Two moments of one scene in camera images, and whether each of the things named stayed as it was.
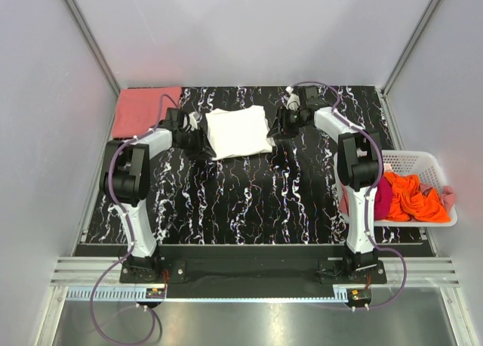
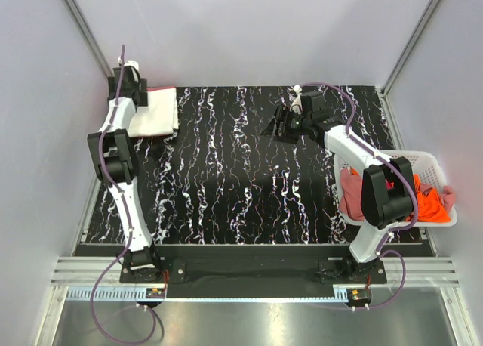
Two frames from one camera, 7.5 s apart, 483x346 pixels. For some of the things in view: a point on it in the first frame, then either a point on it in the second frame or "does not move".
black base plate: [252, 271] does not move
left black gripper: [202, 147] → [141, 87]
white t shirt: [238, 131] → [159, 118]
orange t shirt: [410, 202] does not move
